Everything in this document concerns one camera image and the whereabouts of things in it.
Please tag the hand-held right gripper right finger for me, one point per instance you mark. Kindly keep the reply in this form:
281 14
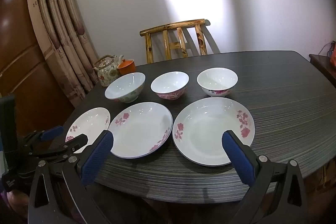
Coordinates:
239 158

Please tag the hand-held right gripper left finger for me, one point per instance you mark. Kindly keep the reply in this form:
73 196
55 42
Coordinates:
97 158

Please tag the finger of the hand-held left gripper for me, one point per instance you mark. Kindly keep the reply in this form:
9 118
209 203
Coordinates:
52 132
74 142

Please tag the small floral plate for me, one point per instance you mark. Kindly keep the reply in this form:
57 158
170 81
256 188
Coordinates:
89 121

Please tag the large blue-rimmed floral plate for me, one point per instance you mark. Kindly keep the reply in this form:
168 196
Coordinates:
204 132

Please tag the medium blue-rimmed floral plate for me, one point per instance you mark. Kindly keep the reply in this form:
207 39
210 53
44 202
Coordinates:
141 130

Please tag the white bowl with pink flowers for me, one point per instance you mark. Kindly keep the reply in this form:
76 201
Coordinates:
216 81

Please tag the pink floral bowl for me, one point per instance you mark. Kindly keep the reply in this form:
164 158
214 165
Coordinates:
169 83

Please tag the brown wooden door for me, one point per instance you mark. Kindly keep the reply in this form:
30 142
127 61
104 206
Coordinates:
23 61

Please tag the floral ceramic teapot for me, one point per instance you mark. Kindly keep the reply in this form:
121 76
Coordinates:
106 73

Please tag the orange lidded cup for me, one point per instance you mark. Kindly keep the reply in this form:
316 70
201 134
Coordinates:
126 67

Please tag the beige patterned curtain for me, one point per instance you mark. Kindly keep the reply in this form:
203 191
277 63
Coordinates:
63 37

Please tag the dark wooden side table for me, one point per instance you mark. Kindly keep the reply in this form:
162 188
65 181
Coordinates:
324 65

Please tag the wooden chair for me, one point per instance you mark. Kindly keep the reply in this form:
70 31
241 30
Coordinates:
173 45

